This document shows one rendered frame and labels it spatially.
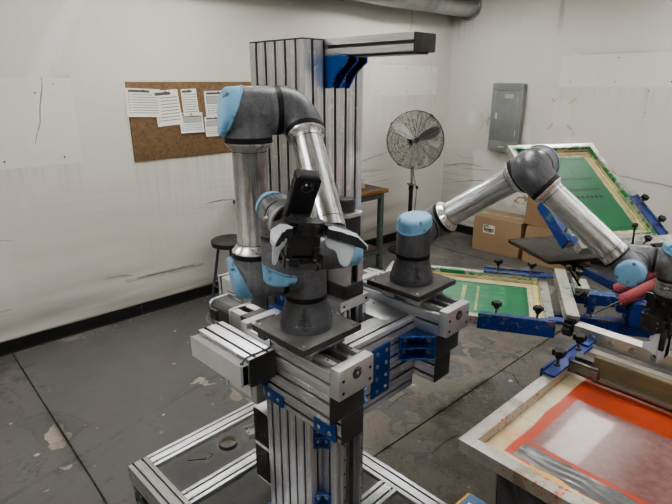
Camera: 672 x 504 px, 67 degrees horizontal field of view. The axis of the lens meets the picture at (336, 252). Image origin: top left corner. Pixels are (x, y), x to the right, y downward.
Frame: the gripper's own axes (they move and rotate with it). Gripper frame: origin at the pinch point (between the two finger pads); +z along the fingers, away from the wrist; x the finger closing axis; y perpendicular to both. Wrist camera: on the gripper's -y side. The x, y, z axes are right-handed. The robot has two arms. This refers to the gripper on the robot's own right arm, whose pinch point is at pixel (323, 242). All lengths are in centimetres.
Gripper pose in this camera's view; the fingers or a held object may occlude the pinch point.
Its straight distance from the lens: 78.5
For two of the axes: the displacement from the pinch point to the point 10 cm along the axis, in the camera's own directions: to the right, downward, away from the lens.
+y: -1.3, 9.6, 2.7
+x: -9.3, -0.3, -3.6
